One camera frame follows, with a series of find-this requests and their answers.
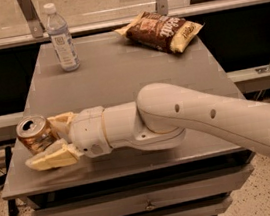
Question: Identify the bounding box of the metal railing post left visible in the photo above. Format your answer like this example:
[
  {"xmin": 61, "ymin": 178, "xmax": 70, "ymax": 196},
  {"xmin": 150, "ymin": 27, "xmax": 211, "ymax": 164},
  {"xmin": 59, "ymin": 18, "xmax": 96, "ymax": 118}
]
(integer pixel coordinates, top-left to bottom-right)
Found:
[{"xmin": 17, "ymin": 0, "xmax": 45, "ymax": 39}]

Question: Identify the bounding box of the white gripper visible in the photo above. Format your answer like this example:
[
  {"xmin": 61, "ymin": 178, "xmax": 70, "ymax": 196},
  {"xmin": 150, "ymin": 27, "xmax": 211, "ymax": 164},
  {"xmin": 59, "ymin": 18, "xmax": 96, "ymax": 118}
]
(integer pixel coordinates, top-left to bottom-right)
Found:
[{"xmin": 25, "ymin": 106, "xmax": 112, "ymax": 171}]

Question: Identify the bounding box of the grey top drawer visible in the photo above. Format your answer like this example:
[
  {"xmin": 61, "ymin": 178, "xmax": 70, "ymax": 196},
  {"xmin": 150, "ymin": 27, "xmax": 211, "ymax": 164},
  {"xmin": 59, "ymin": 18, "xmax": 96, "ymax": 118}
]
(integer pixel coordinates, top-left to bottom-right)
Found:
[{"xmin": 32, "ymin": 164, "xmax": 253, "ymax": 216}]

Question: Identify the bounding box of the orange soda can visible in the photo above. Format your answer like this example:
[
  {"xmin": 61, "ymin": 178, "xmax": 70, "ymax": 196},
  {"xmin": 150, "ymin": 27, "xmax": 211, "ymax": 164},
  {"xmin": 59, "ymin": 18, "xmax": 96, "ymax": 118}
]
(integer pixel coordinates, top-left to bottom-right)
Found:
[{"xmin": 16, "ymin": 114, "xmax": 59, "ymax": 155}]

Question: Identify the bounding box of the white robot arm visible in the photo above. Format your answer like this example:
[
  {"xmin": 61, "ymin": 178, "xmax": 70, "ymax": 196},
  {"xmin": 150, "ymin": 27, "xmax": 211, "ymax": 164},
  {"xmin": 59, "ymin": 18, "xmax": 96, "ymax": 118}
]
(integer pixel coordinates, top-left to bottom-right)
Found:
[{"xmin": 26, "ymin": 83, "xmax": 270, "ymax": 171}]

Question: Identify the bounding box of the clear plastic water bottle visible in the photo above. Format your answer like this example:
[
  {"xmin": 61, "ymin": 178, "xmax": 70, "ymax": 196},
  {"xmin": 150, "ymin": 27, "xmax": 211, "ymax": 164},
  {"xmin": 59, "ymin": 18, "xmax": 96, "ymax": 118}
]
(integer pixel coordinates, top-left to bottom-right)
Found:
[{"xmin": 43, "ymin": 3, "xmax": 80, "ymax": 72}]

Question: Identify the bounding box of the black stand leg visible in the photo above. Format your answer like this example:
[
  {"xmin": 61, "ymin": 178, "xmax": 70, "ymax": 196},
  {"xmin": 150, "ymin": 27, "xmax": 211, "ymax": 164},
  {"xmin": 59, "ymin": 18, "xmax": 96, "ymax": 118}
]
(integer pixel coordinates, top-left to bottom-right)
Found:
[{"xmin": 0, "ymin": 145, "xmax": 23, "ymax": 216}]

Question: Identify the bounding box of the brown chip bag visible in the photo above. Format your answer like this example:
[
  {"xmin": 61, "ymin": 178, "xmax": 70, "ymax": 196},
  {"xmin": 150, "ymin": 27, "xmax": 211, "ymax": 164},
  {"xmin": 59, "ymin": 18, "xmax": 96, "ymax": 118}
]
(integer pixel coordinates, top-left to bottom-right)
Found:
[{"xmin": 115, "ymin": 11, "xmax": 203, "ymax": 54}]

